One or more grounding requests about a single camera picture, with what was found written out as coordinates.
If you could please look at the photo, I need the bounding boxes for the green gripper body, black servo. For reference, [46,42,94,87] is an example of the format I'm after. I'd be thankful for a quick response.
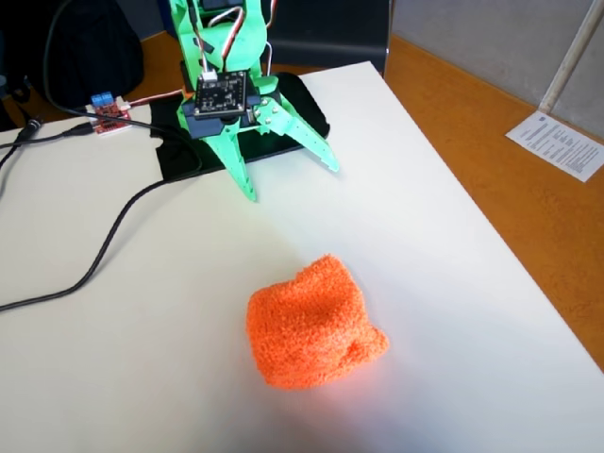
[176,73,284,141]

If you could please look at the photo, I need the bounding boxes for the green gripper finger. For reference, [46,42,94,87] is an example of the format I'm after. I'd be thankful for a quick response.
[256,95,341,175]
[202,126,260,204]

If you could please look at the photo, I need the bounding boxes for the orange fuzzy sock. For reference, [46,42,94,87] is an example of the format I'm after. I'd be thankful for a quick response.
[244,253,392,392]

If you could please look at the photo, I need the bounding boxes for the black base mat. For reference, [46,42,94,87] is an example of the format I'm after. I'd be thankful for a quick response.
[149,72,330,184]

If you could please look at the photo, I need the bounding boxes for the red circuit board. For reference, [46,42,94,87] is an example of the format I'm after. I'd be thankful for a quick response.
[84,92,136,138]

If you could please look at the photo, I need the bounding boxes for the black chair back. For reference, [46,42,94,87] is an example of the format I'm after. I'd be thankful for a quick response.
[257,0,394,79]

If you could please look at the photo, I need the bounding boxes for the black backpack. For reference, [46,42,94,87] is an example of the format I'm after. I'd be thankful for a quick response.
[0,0,145,133]

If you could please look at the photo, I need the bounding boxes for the large white board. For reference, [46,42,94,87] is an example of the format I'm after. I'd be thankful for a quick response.
[0,60,604,453]

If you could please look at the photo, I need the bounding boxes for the printed white paper sheet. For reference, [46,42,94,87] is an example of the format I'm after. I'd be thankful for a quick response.
[504,109,604,184]

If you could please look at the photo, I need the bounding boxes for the white pole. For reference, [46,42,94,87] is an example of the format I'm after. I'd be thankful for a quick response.
[540,0,604,114]

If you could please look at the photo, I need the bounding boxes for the black camera circuit board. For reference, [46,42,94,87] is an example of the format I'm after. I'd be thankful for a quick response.
[194,69,261,120]

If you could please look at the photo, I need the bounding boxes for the red white wire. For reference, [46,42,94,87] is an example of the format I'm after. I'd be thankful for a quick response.
[123,88,185,110]

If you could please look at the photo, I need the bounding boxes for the white red black servo wires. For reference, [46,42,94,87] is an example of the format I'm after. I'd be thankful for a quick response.
[191,0,276,85]

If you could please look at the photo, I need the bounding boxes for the black USB plug cable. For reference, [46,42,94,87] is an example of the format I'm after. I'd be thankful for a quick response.
[0,122,94,151]

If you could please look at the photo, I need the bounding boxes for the thick black cable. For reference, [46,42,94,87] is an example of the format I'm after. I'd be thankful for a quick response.
[0,0,205,312]

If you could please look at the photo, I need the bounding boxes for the black power plug cable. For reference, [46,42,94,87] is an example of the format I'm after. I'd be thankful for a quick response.
[0,117,47,171]

